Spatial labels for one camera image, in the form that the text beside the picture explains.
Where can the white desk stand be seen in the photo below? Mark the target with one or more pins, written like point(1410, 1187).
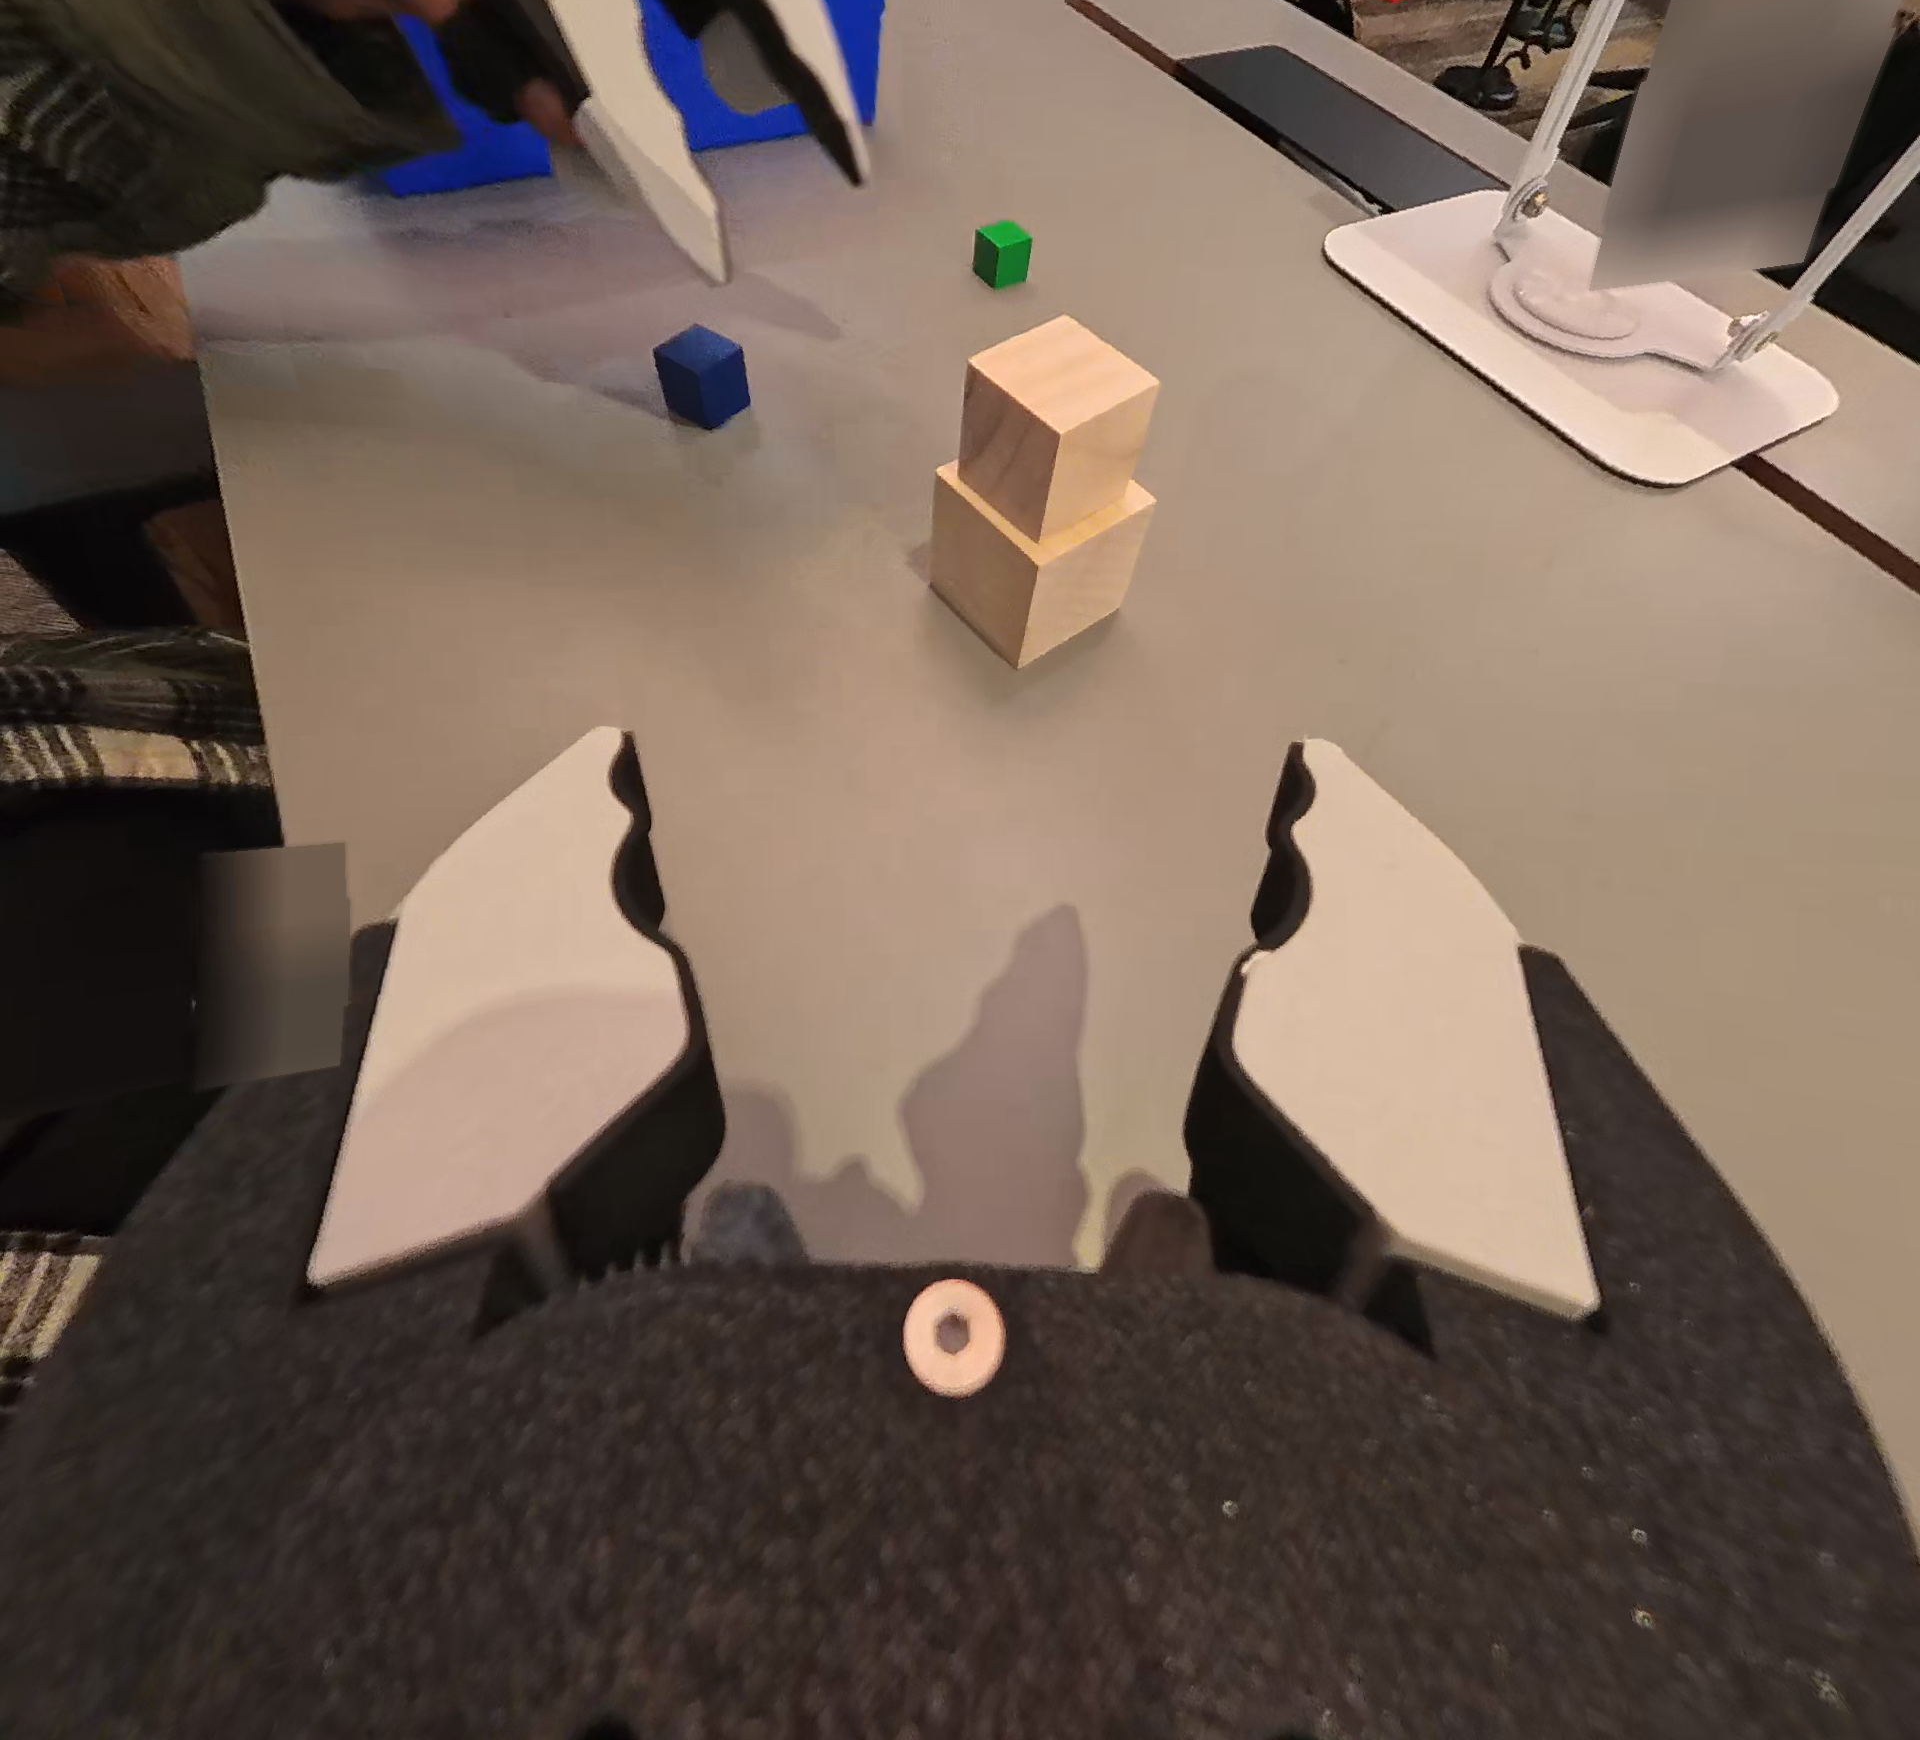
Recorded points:
point(1507, 329)

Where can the blue plastic bin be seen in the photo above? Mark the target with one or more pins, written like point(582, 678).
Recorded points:
point(453, 161)

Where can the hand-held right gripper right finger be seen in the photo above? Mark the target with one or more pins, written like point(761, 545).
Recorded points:
point(1410, 1048)

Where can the person's left forearm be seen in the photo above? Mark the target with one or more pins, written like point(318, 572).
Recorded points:
point(120, 49)

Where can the medium wooden cube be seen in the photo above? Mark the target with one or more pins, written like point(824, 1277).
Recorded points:
point(1051, 422)

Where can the small green cube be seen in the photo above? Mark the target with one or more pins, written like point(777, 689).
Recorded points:
point(1006, 259)

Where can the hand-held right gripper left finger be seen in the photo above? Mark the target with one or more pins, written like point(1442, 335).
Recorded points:
point(493, 1021)

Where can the small blue cube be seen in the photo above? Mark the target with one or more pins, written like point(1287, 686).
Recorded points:
point(701, 381)

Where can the black flat panel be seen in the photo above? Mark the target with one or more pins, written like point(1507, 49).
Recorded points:
point(1332, 133)

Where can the brown wooden panel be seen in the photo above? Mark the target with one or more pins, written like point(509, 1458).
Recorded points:
point(87, 319)

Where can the large wooden cube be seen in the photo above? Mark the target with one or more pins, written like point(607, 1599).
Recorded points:
point(1036, 584)

